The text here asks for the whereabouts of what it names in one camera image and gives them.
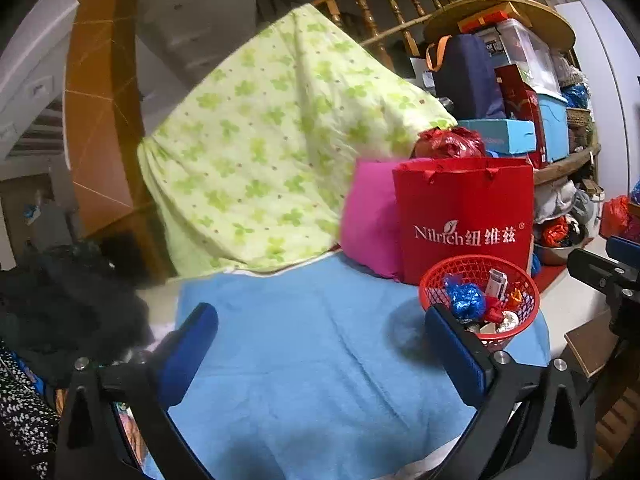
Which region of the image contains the red paper gift bag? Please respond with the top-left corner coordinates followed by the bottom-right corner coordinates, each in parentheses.
top-left (391, 156), bottom-right (535, 286)

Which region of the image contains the light blue towel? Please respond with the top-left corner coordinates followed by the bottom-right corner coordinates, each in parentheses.
top-left (145, 250), bottom-right (551, 480)

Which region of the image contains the metal bowl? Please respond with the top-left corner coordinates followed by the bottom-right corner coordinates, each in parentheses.
top-left (534, 240), bottom-right (581, 267)

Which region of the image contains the white plastic sack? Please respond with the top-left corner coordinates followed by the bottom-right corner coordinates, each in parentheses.
top-left (535, 180), bottom-right (596, 223)

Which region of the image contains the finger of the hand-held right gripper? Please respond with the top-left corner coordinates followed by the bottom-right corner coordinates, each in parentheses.
top-left (566, 236), bottom-right (640, 306)

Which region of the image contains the brown wooden board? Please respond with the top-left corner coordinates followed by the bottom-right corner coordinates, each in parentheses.
top-left (564, 305), bottom-right (631, 378)

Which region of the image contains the dark red box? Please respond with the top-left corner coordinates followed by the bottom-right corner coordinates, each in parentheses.
top-left (494, 64), bottom-right (548, 168)

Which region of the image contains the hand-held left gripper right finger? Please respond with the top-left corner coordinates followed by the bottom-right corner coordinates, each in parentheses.
top-left (424, 304), bottom-right (598, 480)

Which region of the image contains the navy bag with orange handles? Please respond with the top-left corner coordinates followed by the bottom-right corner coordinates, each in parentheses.
top-left (425, 35), bottom-right (506, 121)

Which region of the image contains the pink bag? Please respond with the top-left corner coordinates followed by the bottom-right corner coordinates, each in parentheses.
top-left (341, 158), bottom-right (406, 281)

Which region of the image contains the red cloth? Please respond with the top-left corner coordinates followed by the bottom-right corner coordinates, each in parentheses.
top-left (482, 296), bottom-right (508, 322)

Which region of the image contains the black white speckled garment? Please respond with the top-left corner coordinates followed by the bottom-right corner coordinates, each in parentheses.
top-left (0, 350), bottom-right (63, 480)

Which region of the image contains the blue plastic bag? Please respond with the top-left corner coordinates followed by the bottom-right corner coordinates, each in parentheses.
top-left (444, 282), bottom-right (487, 322)
top-left (560, 82), bottom-right (591, 110)

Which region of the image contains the flat orange box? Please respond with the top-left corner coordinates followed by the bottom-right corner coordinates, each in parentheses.
top-left (457, 2), bottom-right (533, 33)

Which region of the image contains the wicker basket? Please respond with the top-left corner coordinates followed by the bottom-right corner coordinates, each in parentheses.
top-left (567, 107), bottom-right (593, 151)

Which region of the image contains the orange brown wooden pillar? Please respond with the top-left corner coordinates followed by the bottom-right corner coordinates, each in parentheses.
top-left (62, 0), bottom-right (173, 276)

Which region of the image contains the round wooden tabletop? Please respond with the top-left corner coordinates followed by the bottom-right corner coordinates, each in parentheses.
top-left (424, 0), bottom-right (577, 52)

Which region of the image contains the green clover print quilt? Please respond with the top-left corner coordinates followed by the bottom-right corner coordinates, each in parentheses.
top-left (137, 2), bottom-right (458, 277)

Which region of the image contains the round wooden table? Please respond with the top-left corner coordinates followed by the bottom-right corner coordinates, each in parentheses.
top-left (532, 142), bottom-right (602, 187)

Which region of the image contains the clear plastic storage box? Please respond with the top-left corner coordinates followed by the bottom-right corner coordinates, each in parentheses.
top-left (475, 19), bottom-right (563, 96)

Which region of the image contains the long white box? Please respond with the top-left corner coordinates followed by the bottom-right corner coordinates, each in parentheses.
top-left (486, 268), bottom-right (508, 297)

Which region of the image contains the black knit garment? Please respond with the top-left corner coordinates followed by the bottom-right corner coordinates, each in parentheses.
top-left (0, 242), bottom-right (156, 386)

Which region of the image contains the light blue cardboard box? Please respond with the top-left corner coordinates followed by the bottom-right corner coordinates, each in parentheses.
top-left (457, 118), bottom-right (537, 156)

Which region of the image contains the knotted red plastic bag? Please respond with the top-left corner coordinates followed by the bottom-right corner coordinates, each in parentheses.
top-left (414, 127), bottom-right (487, 160)

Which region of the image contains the red plastic basket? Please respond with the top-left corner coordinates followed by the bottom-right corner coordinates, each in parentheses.
top-left (419, 256), bottom-right (541, 352)

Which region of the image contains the crumpled blue plastic bag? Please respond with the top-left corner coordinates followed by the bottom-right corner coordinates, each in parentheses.
top-left (560, 82), bottom-right (591, 110)

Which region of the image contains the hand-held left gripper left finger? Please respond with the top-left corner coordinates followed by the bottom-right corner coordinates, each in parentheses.
top-left (52, 302), bottom-right (219, 480)

